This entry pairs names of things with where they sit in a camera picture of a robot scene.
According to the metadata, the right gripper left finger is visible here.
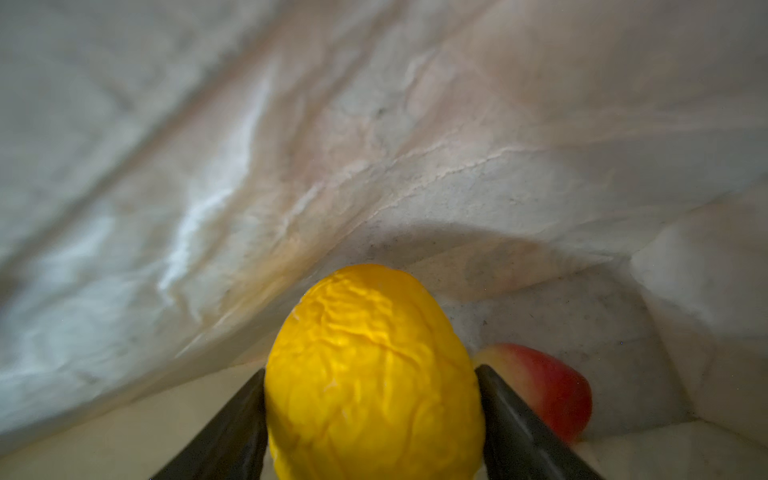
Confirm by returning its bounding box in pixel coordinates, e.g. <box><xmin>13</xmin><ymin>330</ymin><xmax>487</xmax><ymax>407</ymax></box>
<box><xmin>153</xmin><ymin>369</ymin><xmax>268</xmax><ymax>480</ymax></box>

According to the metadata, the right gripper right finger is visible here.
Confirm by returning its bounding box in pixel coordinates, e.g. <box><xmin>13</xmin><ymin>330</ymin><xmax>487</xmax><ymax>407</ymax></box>
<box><xmin>475</xmin><ymin>365</ymin><xmax>602</xmax><ymax>480</ymax></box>

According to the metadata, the red yellow apple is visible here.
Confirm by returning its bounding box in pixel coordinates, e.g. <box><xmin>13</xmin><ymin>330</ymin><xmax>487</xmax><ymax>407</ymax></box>
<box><xmin>473</xmin><ymin>343</ymin><xmax>593</xmax><ymax>444</ymax></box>

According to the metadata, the wrinkled yellow orange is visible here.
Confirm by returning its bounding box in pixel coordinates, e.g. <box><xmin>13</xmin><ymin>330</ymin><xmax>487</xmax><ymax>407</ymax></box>
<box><xmin>265</xmin><ymin>264</ymin><xmax>485</xmax><ymax>479</ymax></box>

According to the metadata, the cream canvas grocery tote bag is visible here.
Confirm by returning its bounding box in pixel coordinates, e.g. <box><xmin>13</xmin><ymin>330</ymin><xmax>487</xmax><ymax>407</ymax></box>
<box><xmin>1</xmin><ymin>1</ymin><xmax>767</xmax><ymax>479</ymax></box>

